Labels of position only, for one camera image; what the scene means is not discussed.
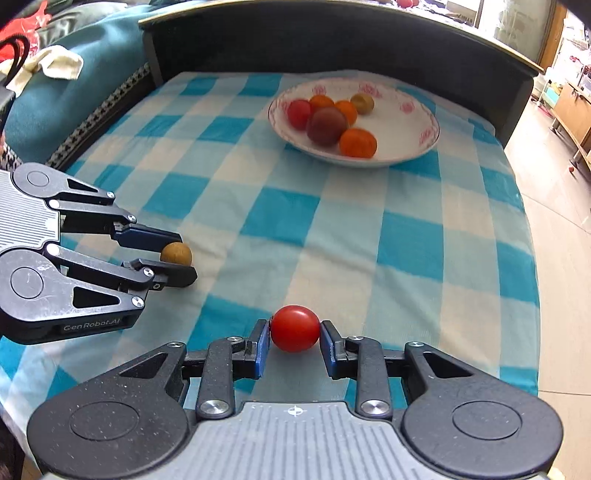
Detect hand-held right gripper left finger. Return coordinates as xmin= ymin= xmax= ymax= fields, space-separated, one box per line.
xmin=117 ymin=318 xmax=273 ymax=418

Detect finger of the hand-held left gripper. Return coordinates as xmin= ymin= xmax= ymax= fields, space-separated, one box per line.
xmin=45 ymin=244 xmax=199 ymax=310
xmin=48 ymin=176 xmax=184 ymax=254

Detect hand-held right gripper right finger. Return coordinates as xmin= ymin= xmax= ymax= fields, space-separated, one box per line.
xmin=320 ymin=318 xmax=467 ymax=420

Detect oval red tomato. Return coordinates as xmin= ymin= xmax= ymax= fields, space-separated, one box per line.
xmin=270 ymin=305 xmax=321 ymax=354

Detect small round red tomato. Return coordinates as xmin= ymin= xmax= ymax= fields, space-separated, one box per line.
xmin=287 ymin=99 xmax=313 ymax=131

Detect dark red plum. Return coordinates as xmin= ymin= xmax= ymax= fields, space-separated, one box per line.
xmin=307 ymin=107 xmax=349 ymax=147

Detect white plate with pink flowers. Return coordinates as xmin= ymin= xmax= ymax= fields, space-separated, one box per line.
xmin=268 ymin=78 xmax=440 ymax=168

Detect blue white checkered cloth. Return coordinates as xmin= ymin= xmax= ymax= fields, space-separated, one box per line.
xmin=0 ymin=70 xmax=541 ymax=462

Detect teal sofa cover houndstooth trim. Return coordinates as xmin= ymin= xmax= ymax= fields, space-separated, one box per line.
xmin=0 ymin=0 xmax=158 ymax=171

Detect cream towel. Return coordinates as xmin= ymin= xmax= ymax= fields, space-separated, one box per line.
xmin=4 ymin=45 xmax=85 ymax=93

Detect red plastic bag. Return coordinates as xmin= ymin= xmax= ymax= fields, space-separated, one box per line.
xmin=0 ymin=0 xmax=51 ymax=35

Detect wooden cabinet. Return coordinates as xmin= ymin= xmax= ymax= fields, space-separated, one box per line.
xmin=551 ymin=80 xmax=591 ymax=181

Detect black cable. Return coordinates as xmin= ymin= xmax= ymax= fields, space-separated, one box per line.
xmin=0 ymin=34 xmax=31 ymax=88

